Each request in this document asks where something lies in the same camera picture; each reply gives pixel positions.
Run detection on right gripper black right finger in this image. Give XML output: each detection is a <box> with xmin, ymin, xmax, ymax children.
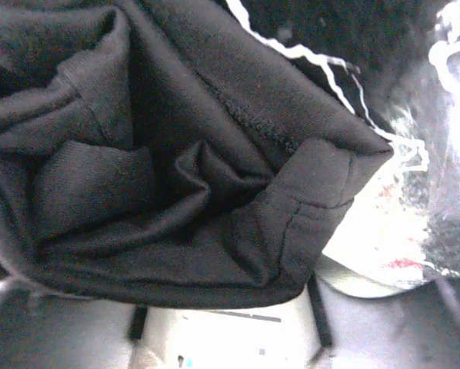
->
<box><xmin>308</xmin><ymin>276</ymin><xmax>460</xmax><ymax>368</ymax></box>

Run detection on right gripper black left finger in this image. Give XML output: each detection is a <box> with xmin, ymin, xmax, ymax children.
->
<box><xmin>0</xmin><ymin>290</ymin><xmax>147</xmax><ymax>368</ymax></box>

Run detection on black printed t shirt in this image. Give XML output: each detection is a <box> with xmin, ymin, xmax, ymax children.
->
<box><xmin>0</xmin><ymin>1</ymin><xmax>392</xmax><ymax>308</ymax></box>

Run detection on black marbled table mat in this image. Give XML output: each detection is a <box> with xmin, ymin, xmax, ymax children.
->
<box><xmin>225</xmin><ymin>1</ymin><xmax>460</xmax><ymax>290</ymax></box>

